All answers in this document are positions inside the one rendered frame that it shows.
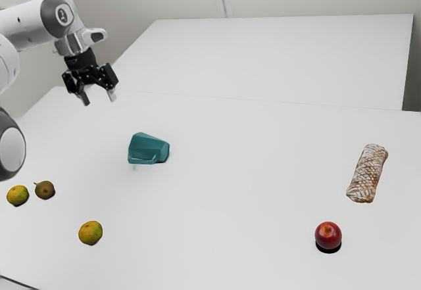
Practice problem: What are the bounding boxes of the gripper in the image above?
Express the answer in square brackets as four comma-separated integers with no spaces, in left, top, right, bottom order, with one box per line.
[61,48,120,107]

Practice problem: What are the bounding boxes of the teal faceted mug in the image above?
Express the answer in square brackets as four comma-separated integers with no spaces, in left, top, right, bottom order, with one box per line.
[126,132,171,166]

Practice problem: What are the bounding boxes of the brown-green pear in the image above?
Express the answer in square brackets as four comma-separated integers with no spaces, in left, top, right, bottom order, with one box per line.
[33,180,55,201]

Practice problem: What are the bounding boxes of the yellow-green orange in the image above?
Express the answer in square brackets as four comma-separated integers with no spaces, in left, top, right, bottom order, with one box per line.
[6,185,30,206]
[78,220,103,247]

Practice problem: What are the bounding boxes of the red apple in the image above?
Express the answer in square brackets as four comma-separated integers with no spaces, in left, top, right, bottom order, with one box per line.
[314,221,343,250]

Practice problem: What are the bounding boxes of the crusty bread loaf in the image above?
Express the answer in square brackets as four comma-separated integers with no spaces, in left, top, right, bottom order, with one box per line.
[345,143,389,205]

